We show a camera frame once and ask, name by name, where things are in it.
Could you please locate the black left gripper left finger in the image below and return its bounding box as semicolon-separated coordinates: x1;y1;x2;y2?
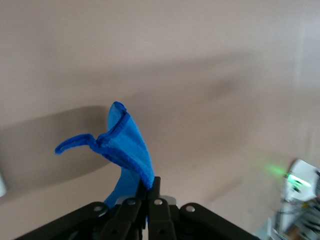
14;181;149;240

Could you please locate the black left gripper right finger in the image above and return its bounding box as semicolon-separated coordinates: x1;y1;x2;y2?
148;176;261;240

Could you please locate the blue microfibre towel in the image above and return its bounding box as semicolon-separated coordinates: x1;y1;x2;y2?
54;100;155;225

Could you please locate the arm base connector block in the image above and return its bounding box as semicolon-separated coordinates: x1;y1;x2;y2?
266;197;320;240

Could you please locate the white rack base plate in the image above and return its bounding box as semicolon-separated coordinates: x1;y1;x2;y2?
0;169;7;199

